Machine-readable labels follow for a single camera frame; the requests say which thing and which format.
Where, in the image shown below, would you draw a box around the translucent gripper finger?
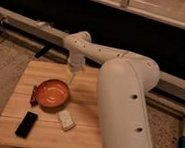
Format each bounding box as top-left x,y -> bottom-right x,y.
65,70 -> 76,85

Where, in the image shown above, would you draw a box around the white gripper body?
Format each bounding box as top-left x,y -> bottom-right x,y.
67,51 -> 86,73

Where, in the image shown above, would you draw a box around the orange ceramic bowl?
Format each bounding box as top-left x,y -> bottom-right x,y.
36,79 -> 70,108

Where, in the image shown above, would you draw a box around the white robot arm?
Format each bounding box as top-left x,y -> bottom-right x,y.
63,31 -> 161,148

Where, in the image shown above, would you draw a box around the wooden table board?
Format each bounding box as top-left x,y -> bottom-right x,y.
0,61 -> 102,148

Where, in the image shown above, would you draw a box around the white remote control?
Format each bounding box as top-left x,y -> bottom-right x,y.
58,110 -> 75,131

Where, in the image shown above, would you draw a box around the black smartphone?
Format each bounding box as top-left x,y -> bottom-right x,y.
15,112 -> 38,138

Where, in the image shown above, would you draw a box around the black handle on rail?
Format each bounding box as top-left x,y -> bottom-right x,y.
35,45 -> 52,58

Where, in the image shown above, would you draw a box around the metal rail beam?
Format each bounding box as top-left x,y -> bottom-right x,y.
0,7 -> 185,100

